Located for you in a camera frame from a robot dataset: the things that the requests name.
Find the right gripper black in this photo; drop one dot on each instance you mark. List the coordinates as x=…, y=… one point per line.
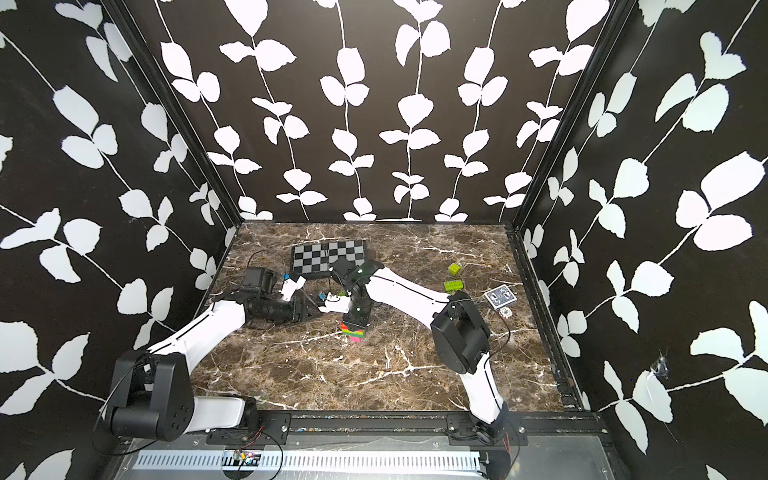
x=349, y=321

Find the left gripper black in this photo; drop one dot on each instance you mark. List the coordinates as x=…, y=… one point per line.
x=303, y=306

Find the red lego brick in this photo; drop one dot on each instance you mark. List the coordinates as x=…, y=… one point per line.
x=350, y=328

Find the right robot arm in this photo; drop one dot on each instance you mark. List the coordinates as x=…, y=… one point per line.
x=460, y=333

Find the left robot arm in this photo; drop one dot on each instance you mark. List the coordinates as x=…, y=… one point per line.
x=151, y=396

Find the black white chessboard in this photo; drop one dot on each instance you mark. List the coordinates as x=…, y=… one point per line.
x=313, y=260

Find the blue playing card box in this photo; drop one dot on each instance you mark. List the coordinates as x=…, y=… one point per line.
x=500, y=296

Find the small circuit board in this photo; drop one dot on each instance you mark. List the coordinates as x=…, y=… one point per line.
x=241, y=459

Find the white perforated strip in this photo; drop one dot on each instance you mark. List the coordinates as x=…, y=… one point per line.
x=219, y=461

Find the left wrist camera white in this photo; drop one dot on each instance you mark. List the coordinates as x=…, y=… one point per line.
x=290, y=285

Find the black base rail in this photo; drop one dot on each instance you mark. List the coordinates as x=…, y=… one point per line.
x=284, y=425

